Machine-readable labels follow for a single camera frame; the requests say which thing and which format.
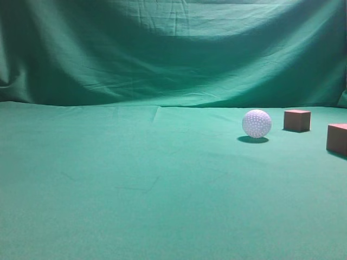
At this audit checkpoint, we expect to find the white dimpled golf ball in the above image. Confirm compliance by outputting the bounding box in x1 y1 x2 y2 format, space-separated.
242 109 272 139

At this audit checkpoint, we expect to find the brown cube block at edge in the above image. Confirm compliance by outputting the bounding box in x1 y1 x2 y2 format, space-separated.
326 123 346 156

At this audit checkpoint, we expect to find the green cloth backdrop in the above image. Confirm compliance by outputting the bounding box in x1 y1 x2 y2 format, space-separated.
1 1 346 259

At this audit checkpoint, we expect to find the brown wooden cube block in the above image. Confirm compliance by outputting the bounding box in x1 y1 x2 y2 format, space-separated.
284 109 311 132

